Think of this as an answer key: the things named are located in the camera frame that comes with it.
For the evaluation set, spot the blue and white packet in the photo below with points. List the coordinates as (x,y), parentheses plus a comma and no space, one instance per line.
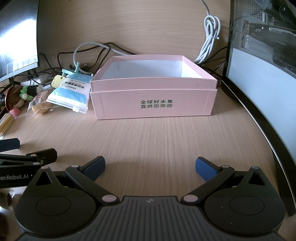
(69,92)

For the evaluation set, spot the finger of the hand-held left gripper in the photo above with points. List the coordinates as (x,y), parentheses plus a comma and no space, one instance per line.
(34,156)
(9,144)

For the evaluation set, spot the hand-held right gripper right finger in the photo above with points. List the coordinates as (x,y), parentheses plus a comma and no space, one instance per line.
(205,169)

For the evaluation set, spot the pink cardboard box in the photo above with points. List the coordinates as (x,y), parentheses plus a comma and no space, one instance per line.
(152,109)

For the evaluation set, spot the teal plastic clip holder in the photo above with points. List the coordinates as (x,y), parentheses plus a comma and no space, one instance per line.
(67,71)

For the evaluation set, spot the pink eraser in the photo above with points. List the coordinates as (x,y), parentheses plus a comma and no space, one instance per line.
(15,113)

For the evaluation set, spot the clear bread packet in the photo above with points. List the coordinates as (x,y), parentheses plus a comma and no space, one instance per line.
(39,102)

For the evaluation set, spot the small yellow toy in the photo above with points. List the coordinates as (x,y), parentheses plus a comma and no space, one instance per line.
(56,82)

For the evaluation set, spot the black computer monitor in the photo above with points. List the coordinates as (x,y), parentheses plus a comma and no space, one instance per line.
(18,34)

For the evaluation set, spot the pack of wooden sticks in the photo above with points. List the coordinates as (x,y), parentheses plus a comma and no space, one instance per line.
(5,125)

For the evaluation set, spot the crochet potted cactus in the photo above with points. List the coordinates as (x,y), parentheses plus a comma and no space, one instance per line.
(13,98)

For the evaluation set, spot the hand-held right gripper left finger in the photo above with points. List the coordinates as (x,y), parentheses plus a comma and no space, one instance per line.
(94,168)

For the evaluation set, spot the white power strip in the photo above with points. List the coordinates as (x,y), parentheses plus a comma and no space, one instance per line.
(41,77)

